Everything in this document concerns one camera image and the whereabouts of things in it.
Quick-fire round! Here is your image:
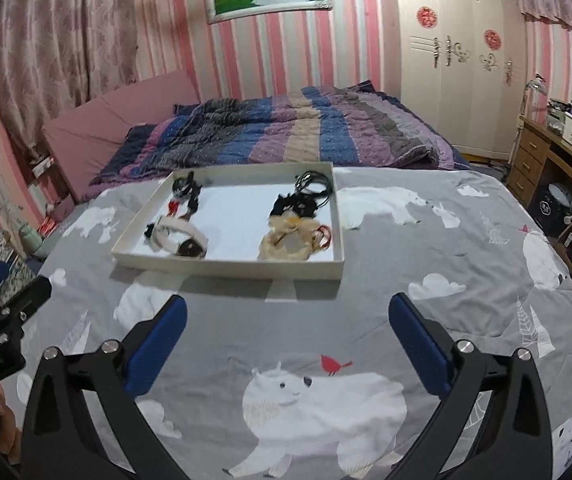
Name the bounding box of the white wide headband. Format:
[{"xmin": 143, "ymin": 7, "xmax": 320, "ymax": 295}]
[{"xmin": 144, "ymin": 215, "xmax": 211, "ymax": 261}]

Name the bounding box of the red bracelet bundle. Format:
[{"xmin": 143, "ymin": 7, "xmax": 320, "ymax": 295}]
[{"xmin": 311, "ymin": 225, "xmax": 334, "ymax": 252}]

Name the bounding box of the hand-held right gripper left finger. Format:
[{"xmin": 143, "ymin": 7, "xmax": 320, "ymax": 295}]
[{"xmin": 20, "ymin": 294, "xmax": 189, "ymax": 480}]

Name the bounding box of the striped quilt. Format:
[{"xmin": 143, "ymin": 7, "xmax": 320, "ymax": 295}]
[{"xmin": 88, "ymin": 80, "xmax": 459, "ymax": 186}]

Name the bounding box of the pale green flask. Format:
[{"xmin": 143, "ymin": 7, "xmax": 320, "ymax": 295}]
[{"xmin": 18, "ymin": 225, "xmax": 44, "ymax": 256}]

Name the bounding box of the person's left hand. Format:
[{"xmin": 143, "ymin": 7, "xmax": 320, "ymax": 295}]
[{"xmin": 0, "ymin": 385, "xmax": 22, "ymax": 463}]

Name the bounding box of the white shallow tray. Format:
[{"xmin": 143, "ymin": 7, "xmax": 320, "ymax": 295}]
[{"xmin": 111, "ymin": 161, "xmax": 347, "ymax": 281}]

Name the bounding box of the cream wardrobe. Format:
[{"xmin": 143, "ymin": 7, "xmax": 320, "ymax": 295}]
[{"xmin": 391, "ymin": 0, "xmax": 529, "ymax": 161}]

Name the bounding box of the grey polar bear blanket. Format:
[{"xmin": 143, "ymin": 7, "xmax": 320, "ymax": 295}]
[{"xmin": 0, "ymin": 165, "xmax": 572, "ymax": 480}]

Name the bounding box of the black knotted hair tie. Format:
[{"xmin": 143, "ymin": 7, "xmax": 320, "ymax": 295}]
[{"xmin": 269, "ymin": 192, "xmax": 319, "ymax": 220}]

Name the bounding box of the wooden desk with drawers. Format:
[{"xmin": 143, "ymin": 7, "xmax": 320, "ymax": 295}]
[{"xmin": 506, "ymin": 115, "xmax": 572, "ymax": 276}]

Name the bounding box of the beige fluffy scrunchie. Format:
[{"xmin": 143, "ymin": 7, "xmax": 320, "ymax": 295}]
[{"xmin": 257, "ymin": 212, "xmax": 319, "ymax": 262}]

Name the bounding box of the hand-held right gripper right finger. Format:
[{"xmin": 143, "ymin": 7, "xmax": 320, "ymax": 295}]
[{"xmin": 383, "ymin": 292, "xmax": 554, "ymax": 480}]

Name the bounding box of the black round-print box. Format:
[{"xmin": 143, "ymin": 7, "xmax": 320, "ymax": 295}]
[{"xmin": 528, "ymin": 182, "xmax": 572, "ymax": 241}]

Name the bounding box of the black hair scrunchie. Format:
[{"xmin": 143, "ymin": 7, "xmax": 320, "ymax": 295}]
[{"xmin": 172, "ymin": 171, "xmax": 201, "ymax": 201}]

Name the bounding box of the desk lamp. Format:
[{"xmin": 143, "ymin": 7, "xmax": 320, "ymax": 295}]
[{"xmin": 523, "ymin": 74, "xmax": 549, "ymax": 126}]

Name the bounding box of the black hair ties bundle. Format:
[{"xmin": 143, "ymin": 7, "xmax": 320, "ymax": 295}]
[{"xmin": 293, "ymin": 170, "xmax": 335, "ymax": 198}]

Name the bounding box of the white power strip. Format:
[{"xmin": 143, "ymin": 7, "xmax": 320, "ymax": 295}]
[{"xmin": 28, "ymin": 156, "xmax": 56, "ymax": 177}]

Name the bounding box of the pink patterned curtain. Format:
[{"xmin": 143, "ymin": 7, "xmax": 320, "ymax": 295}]
[{"xmin": 0, "ymin": 0, "xmax": 142, "ymax": 161}]

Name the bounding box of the pink padded headboard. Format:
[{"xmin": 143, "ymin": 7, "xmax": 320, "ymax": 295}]
[{"xmin": 41, "ymin": 69, "xmax": 201, "ymax": 201}]

